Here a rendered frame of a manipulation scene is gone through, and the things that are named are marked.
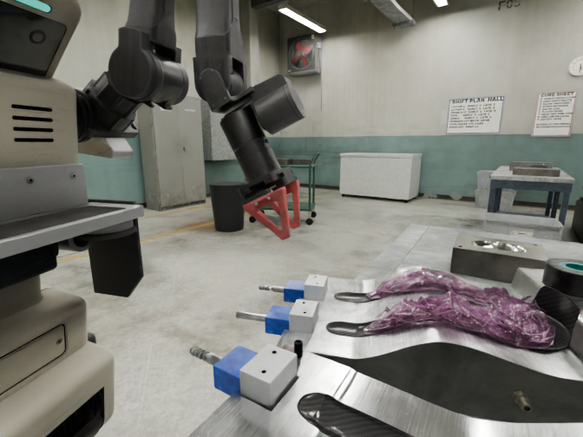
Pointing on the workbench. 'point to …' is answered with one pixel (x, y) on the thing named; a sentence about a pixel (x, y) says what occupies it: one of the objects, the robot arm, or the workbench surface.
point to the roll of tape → (564, 276)
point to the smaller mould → (494, 257)
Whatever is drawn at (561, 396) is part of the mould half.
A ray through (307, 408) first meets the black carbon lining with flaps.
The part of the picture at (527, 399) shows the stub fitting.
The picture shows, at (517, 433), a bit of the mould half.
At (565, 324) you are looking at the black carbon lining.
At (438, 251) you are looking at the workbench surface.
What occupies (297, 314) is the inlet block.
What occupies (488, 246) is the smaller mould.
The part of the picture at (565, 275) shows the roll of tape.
